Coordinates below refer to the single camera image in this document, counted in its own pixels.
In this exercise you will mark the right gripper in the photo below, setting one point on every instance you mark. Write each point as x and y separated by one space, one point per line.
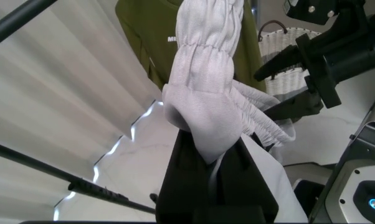
352 62

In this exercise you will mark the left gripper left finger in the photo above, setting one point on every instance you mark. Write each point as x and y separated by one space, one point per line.
181 186

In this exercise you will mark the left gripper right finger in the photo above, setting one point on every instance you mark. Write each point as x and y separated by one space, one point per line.
246 196

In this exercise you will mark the pale grey garment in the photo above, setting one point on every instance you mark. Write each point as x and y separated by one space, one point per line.
206 77

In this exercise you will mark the green printed shirt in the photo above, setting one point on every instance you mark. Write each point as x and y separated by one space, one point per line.
144 31

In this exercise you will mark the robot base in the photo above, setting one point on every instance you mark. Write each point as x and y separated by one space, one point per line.
355 174

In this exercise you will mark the white laundry basket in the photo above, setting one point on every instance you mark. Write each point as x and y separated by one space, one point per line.
284 84

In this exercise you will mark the black clothes rack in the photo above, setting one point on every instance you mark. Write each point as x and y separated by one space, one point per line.
97 191

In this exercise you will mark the white curtain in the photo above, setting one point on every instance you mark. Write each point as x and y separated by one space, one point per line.
66 93

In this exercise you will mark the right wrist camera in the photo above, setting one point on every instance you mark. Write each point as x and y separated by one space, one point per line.
318 9

